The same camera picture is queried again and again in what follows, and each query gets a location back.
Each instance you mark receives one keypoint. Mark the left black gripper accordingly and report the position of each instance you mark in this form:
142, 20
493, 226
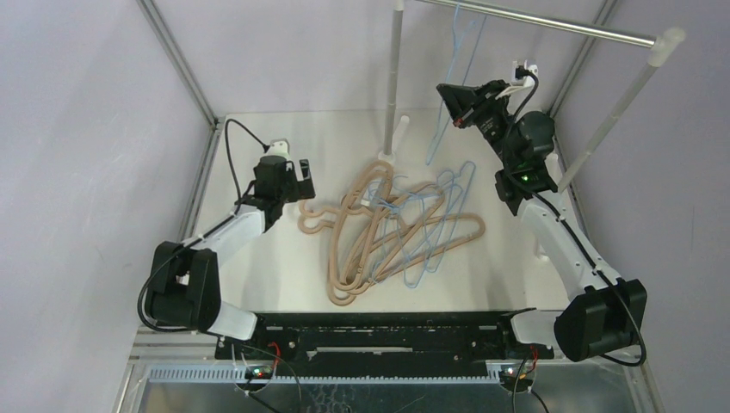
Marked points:
302, 189

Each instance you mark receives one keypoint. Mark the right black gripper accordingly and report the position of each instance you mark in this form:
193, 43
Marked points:
471, 108

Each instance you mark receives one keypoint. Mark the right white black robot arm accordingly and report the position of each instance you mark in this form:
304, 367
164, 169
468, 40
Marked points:
605, 311

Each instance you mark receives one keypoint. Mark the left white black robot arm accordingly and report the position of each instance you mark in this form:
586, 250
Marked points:
183, 291

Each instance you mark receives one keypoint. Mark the left circuit board with LED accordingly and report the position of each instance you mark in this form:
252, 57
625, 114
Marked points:
259, 373

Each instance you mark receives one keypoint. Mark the circuit board with led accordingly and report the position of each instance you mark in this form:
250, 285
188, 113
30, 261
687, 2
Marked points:
259, 373
510, 374

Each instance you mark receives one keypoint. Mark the silver clothes rack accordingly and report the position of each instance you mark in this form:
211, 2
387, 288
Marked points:
660, 49

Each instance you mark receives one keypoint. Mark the right circuit board with LED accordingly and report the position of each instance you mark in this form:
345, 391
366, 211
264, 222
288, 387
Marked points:
510, 374

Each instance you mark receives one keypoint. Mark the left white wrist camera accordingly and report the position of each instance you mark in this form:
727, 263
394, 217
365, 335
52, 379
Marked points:
280, 148

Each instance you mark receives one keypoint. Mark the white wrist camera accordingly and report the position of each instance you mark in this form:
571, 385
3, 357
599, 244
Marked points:
280, 148
522, 77

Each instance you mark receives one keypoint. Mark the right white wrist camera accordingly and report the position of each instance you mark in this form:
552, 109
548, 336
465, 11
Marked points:
522, 77

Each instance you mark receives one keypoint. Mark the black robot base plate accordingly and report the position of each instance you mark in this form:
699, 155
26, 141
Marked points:
385, 345

